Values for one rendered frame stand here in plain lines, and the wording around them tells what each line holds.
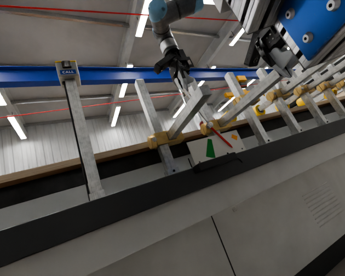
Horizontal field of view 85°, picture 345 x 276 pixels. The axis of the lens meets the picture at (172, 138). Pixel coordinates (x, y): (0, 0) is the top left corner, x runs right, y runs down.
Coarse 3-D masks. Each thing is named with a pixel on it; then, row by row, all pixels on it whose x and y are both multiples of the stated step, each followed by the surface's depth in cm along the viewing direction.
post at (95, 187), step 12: (72, 84) 69; (72, 96) 68; (72, 108) 66; (72, 120) 66; (84, 120) 65; (84, 132) 64; (84, 144) 62; (84, 156) 61; (96, 168) 60; (96, 180) 59; (96, 192) 57
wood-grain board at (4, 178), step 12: (300, 108) 134; (240, 120) 111; (264, 120) 125; (192, 132) 97; (144, 144) 86; (96, 156) 78; (108, 156) 79; (120, 156) 84; (36, 168) 69; (48, 168) 71; (60, 168) 72; (72, 168) 76; (0, 180) 65; (12, 180) 66; (24, 180) 70
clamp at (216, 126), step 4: (212, 120) 82; (216, 120) 83; (204, 124) 81; (216, 124) 82; (228, 124) 84; (200, 128) 84; (204, 128) 81; (216, 128) 81; (220, 128) 82; (224, 128) 83; (228, 128) 86; (204, 132) 82; (208, 132) 81; (220, 132) 87
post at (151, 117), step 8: (136, 80) 79; (136, 88) 80; (144, 88) 79; (144, 96) 77; (144, 104) 76; (152, 104) 77; (152, 112) 75; (152, 120) 74; (152, 128) 73; (160, 128) 74; (160, 152) 71; (168, 152) 70; (168, 160) 69; (168, 168) 68
